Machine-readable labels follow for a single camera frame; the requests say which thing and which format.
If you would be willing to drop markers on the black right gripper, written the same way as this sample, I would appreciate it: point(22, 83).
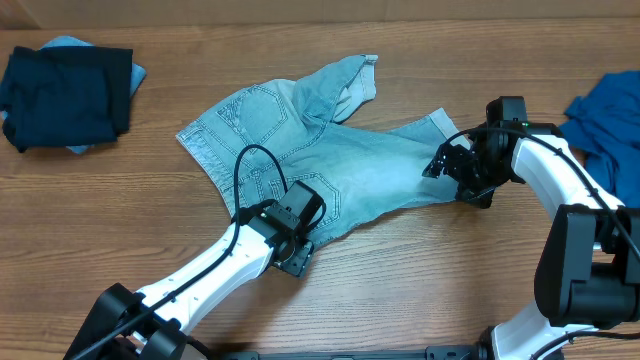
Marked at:
point(460, 167)

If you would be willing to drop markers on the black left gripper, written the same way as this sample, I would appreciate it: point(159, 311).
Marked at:
point(298, 261)

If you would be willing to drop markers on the light blue denim shorts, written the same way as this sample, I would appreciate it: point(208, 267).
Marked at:
point(270, 135)

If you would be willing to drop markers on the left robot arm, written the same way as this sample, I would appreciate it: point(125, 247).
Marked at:
point(156, 321)

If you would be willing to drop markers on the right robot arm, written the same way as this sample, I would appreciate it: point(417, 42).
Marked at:
point(587, 279)

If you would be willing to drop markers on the crumpled blue t-shirt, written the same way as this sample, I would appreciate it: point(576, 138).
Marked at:
point(605, 125)

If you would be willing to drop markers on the folded light blue garment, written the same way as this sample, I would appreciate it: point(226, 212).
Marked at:
point(135, 75)

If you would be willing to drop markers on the folded dark navy garment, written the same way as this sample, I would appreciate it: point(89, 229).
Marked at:
point(65, 97)

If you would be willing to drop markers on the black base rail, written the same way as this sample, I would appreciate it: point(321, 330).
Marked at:
point(340, 355)

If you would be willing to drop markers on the brown cardboard wall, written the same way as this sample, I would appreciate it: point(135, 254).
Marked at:
point(71, 14)

